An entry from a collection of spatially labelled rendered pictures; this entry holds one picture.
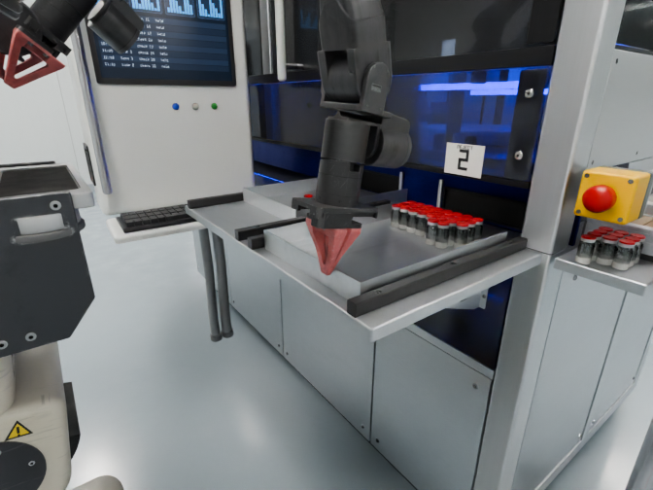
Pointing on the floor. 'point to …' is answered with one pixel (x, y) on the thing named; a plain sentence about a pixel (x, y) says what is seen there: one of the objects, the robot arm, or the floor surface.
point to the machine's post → (548, 225)
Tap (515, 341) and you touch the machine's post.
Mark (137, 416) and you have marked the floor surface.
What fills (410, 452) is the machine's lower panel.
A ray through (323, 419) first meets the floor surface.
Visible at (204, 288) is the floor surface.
